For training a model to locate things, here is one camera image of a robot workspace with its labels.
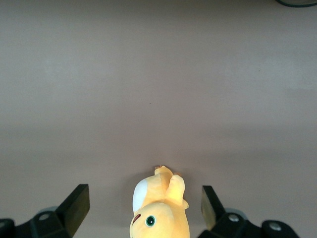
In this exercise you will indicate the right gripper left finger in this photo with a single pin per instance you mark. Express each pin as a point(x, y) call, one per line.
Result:
point(71, 213)

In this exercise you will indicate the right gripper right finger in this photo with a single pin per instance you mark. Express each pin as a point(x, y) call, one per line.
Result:
point(215, 218)

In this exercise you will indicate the yellow plush toy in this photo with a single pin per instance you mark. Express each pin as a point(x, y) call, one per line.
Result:
point(163, 223)

